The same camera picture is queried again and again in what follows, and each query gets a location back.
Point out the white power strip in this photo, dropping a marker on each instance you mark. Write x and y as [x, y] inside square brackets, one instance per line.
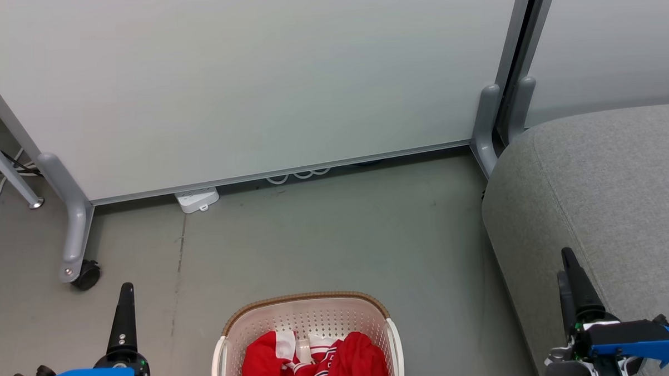
[197, 199]

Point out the grey partition leg with caster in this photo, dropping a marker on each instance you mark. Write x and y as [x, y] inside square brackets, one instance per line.
[75, 219]

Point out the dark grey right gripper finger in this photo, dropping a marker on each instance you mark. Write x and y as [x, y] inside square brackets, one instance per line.
[567, 308]
[582, 290]

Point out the plain red garment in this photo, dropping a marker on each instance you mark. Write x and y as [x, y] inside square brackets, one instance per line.
[360, 359]

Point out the grey metal table leg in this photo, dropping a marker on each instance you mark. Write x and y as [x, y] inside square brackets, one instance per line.
[8, 171]

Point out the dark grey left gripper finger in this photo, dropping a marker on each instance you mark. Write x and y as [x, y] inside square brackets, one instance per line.
[123, 323]

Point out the cream perforated laundry basket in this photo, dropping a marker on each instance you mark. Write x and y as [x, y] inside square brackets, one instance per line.
[305, 317]

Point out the white partition panel grey frame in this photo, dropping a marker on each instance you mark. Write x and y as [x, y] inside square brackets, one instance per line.
[253, 85]

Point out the red shorts with white trim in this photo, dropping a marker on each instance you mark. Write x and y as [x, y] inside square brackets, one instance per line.
[268, 363]

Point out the grey fabric sofa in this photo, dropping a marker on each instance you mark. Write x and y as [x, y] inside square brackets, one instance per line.
[601, 190]

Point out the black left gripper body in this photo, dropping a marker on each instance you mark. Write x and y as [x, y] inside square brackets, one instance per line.
[140, 373]

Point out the right wrist camera blue mount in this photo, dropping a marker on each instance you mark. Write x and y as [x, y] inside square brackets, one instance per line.
[635, 340]

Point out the white partition panel dark post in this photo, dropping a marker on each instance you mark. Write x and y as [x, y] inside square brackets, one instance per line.
[607, 39]

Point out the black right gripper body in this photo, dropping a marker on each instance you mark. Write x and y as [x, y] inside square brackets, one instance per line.
[579, 357]

